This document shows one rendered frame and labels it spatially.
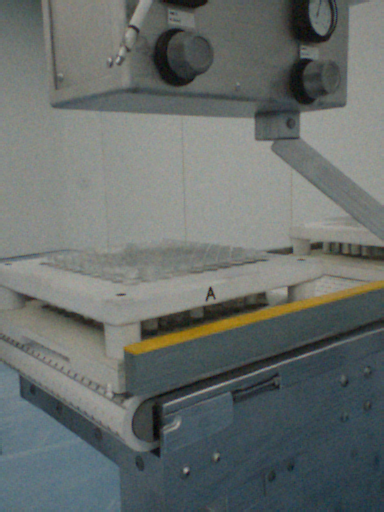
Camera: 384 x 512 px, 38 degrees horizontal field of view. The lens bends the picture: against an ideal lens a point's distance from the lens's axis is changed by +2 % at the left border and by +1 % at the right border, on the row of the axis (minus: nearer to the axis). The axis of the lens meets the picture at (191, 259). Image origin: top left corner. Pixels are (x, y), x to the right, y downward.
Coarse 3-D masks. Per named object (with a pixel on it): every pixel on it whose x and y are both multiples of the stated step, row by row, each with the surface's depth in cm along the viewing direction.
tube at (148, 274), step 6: (144, 270) 47; (150, 270) 46; (144, 276) 47; (150, 276) 47; (144, 282) 47; (150, 282) 47; (156, 318) 47; (144, 324) 47; (150, 324) 47; (156, 324) 47; (144, 330) 47; (150, 330) 47; (156, 330) 48
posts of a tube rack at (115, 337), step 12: (0, 288) 58; (288, 288) 56; (300, 288) 55; (312, 288) 55; (0, 300) 58; (12, 300) 58; (24, 300) 59; (288, 300) 56; (300, 300) 55; (108, 324) 42; (132, 324) 42; (108, 336) 42; (120, 336) 41; (132, 336) 42; (108, 348) 42; (120, 348) 41
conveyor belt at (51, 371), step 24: (336, 288) 75; (24, 360) 55; (48, 360) 52; (48, 384) 51; (72, 384) 48; (96, 384) 46; (72, 408) 49; (96, 408) 45; (120, 408) 42; (120, 432) 42
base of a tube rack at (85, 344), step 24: (0, 312) 58; (24, 312) 57; (48, 312) 56; (240, 312) 54; (24, 336) 54; (48, 336) 49; (72, 336) 48; (96, 336) 48; (144, 336) 47; (72, 360) 46; (96, 360) 43; (120, 360) 41; (120, 384) 41
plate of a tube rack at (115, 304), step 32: (288, 256) 58; (32, 288) 51; (64, 288) 46; (96, 288) 45; (128, 288) 44; (160, 288) 44; (192, 288) 45; (224, 288) 47; (256, 288) 49; (128, 320) 41
